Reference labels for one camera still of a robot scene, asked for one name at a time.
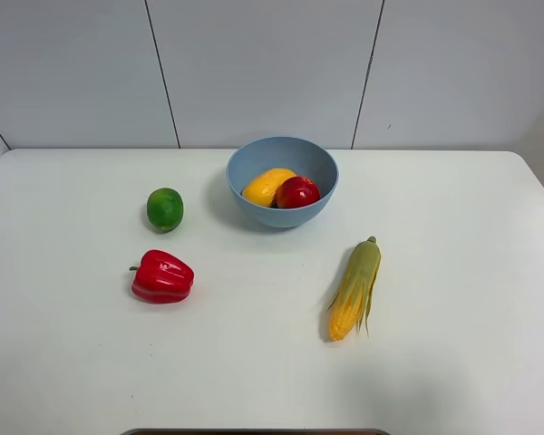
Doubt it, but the yellow mango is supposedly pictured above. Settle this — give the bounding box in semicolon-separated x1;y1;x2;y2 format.
242;168;296;208

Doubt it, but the green lime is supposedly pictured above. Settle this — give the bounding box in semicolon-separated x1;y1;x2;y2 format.
146;188;184;233

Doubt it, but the blue plastic bowl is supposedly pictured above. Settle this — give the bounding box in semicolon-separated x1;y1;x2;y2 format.
226;137;339;228

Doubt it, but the corn cob with husk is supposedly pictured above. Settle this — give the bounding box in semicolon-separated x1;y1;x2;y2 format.
328;236;382;342

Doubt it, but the red bell pepper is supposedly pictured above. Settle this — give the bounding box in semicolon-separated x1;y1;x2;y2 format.
129;249;195;304

